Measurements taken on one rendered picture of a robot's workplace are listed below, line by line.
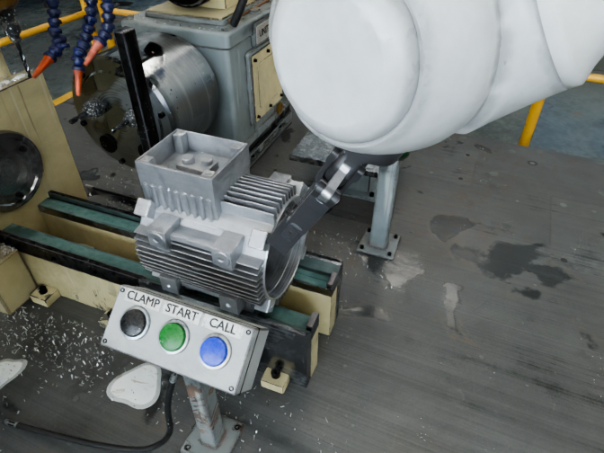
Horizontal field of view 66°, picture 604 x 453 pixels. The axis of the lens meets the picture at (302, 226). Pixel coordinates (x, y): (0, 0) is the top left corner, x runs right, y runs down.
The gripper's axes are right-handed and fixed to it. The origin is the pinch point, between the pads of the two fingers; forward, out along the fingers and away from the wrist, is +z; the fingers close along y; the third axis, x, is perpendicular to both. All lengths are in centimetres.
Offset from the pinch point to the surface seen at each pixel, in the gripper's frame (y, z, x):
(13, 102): -13, 28, -52
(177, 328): 16.3, 5.3, -3.9
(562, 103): -329, 57, 122
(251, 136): -56, 37, -19
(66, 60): -264, 260, -228
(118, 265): -0.9, 32.4, -18.8
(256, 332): 13.8, 1.1, 2.9
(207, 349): 17.0, 3.9, -0.2
